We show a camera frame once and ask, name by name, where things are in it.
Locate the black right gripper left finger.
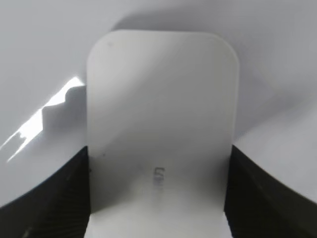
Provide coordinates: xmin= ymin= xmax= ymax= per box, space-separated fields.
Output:
xmin=0 ymin=147 xmax=91 ymax=238

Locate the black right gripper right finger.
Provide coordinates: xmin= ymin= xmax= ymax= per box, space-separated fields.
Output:
xmin=224 ymin=146 xmax=317 ymax=238

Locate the white whiteboard eraser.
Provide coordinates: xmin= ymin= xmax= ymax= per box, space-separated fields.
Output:
xmin=86 ymin=30 xmax=239 ymax=238

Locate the white magnetic whiteboard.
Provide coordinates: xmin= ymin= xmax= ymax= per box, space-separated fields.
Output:
xmin=0 ymin=0 xmax=317 ymax=205

